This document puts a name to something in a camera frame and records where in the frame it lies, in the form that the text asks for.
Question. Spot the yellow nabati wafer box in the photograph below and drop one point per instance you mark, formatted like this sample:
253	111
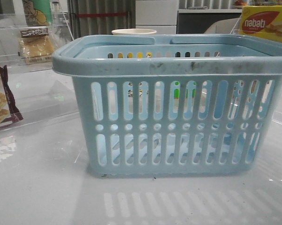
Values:
262	21

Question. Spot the white cabinet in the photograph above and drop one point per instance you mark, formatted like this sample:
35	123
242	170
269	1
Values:
159	15

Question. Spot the clear acrylic left shelf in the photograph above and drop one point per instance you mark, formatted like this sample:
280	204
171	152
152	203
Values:
39	92

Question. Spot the yellow popcorn paper cup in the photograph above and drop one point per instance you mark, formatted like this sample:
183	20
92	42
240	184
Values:
134	31

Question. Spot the maroon cracker snack bag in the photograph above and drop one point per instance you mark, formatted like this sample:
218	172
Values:
9	113

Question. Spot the green cartoon snack bag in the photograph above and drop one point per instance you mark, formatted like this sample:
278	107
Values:
37	12

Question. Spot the light blue plastic basket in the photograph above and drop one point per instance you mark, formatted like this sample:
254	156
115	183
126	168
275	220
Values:
173	104

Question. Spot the clear-wrapped bread package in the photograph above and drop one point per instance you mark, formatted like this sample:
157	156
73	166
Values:
36	45

